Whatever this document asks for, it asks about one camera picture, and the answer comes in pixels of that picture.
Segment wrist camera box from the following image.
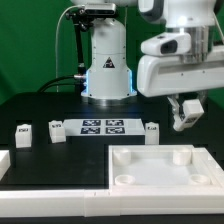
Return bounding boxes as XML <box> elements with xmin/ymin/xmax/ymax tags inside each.
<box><xmin>141</xmin><ymin>32</ymin><xmax>191</xmax><ymax>56</ymax></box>

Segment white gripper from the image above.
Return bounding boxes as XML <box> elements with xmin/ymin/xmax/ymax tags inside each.
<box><xmin>137</xmin><ymin>44</ymin><xmax>224</xmax><ymax>132</ymax></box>

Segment black camera on mount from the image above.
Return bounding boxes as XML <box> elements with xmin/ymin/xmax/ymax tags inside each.
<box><xmin>84</xmin><ymin>3</ymin><xmax>116</xmax><ymax>16</ymax></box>

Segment white U-shaped fence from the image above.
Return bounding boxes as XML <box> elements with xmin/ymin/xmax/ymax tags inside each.
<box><xmin>0</xmin><ymin>147</ymin><xmax>224</xmax><ymax>218</ymax></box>

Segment white square table top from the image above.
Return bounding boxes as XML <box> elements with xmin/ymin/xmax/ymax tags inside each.
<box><xmin>108</xmin><ymin>145</ymin><xmax>224</xmax><ymax>196</ymax></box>

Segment white marker base plate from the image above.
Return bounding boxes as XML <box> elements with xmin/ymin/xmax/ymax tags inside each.
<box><xmin>63</xmin><ymin>119</ymin><xmax>145</xmax><ymax>136</ymax></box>

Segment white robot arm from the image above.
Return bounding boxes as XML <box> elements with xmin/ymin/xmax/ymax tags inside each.
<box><xmin>70</xmin><ymin>0</ymin><xmax>224</xmax><ymax>131</ymax></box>

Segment black camera stand pole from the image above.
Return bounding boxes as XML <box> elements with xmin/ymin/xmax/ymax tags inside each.
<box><xmin>66</xmin><ymin>7</ymin><xmax>92</xmax><ymax>79</ymax></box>

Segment black cable bundle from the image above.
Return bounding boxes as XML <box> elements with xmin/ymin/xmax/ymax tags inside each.
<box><xmin>37</xmin><ymin>75</ymin><xmax>88</xmax><ymax>93</ymax></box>

